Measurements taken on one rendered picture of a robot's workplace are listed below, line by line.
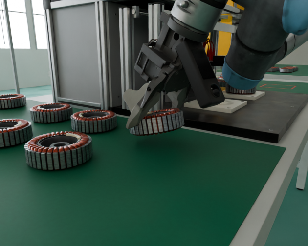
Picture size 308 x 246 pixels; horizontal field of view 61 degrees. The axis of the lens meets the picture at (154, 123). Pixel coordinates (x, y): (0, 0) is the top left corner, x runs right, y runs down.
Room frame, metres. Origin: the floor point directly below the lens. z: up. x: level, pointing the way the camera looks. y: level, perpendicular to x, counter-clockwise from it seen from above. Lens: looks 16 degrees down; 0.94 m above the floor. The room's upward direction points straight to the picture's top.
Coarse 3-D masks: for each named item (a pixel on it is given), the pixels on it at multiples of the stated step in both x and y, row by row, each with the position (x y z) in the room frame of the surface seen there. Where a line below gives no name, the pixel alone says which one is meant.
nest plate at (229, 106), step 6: (186, 102) 0.80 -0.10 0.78; (192, 102) 0.80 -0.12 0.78; (222, 102) 0.80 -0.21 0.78; (228, 102) 0.80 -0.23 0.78; (234, 102) 0.80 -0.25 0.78; (240, 102) 0.80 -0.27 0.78; (246, 102) 0.82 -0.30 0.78; (198, 108) 0.76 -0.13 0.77; (204, 108) 0.75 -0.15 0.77; (210, 108) 0.74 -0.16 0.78; (216, 108) 0.73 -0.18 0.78; (222, 108) 0.72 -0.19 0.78; (228, 108) 0.71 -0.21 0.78; (234, 108) 0.72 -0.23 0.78
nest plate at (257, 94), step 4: (224, 92) 1.00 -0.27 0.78; (256, 92) 1.00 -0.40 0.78; (260, 92) 1.00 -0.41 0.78; (264, 92) 1.02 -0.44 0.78; (224, 96) 0.96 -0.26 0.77; (228, 96) 0.96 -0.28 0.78; (232, 96) 0.95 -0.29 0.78; (236, 96) 0.94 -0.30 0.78; (240, 96) 0.93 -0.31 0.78; (244, 96) 0.92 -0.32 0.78; (248, 96) 0.91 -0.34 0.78; (252, 96) 0.91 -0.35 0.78; (256, 96) 0.92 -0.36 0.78; (260, 96) 0.96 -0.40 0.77
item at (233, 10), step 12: (48, 0) 0.92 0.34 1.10; (60, 0) 0.89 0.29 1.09; (72, 0) 0.85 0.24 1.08; (84, 0) 0.82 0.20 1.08; (96, 0) 0.79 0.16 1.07; (108, 0) 0.77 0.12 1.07; (120, 0) 0.78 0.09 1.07; (132, 0) 0.77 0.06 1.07; (144, 0) 1.01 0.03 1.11; (156, 0) 0.77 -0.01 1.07; (168, 0) 0.77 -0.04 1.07; (228, 12) 1.13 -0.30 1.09
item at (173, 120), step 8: (152, 112) 0.54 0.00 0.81; (160, 112) 0.54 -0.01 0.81; (168, 112) 0.47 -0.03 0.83; (176, 112) 0.48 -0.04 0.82; (144, 120) 0.46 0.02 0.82; (152, 120) 0.45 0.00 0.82; (160, 120) 0.46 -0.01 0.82; (168, 120) 0.46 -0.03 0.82; (176, 120) 0.47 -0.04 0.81; (136, 128) 0.47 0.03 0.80; (144, 128) 0.46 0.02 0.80; (152, 128) 0.46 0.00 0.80; (160, 128) 0.45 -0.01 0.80; (168, 128) 0.46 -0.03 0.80; (176, 128) 0.47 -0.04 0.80
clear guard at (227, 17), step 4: (240, 12) 0.95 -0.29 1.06; (220, 16) 1.02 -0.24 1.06; (224, 16) 1.02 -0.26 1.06; (228, 16) 1.02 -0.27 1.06; (232, 16) 1.02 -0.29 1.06; (236, 16) 1.02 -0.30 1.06; (240, 16) 1.02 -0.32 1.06; (220, 20) 1.16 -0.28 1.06; (224, 20) 1.16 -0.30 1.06; (228, 20) 1.16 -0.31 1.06; (232, 20) 1.16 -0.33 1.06; (236, 20) 1.16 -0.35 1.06
